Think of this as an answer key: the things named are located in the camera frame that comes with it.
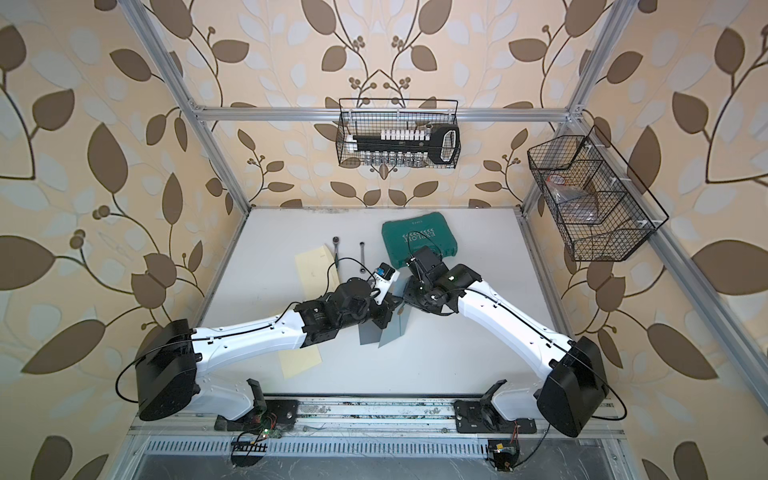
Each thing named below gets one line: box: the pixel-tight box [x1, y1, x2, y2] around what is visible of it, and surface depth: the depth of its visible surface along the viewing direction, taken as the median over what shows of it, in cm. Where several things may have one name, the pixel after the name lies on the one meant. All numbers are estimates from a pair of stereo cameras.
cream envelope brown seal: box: [295, 244, 341, 299], surface depth 103 cm
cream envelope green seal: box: [278, 345, 323, 379], surface depth 86 cm
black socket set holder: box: [352, 123, 460, 166], surface depth 86 cm
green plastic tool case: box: [381, 211, 458, 266], surface depth 110 cm
